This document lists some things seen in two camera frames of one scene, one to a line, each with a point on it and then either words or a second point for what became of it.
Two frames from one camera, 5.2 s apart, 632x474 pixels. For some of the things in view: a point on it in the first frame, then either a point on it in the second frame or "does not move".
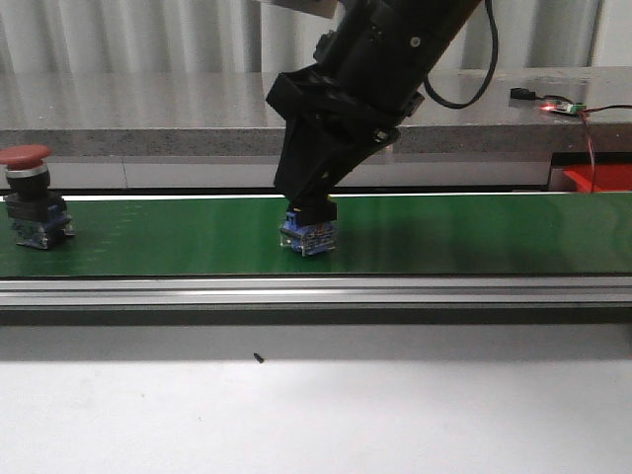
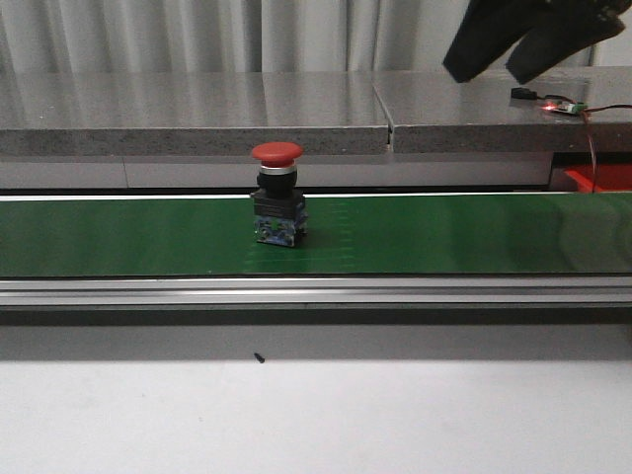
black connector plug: [522, 94] does not move
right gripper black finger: [314, 158] → [562, 28]
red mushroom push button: [38, 214] → [280, 215]
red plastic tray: [600, 177] does not move
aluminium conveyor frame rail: [319, 291] does not move
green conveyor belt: [534, 234] does not move
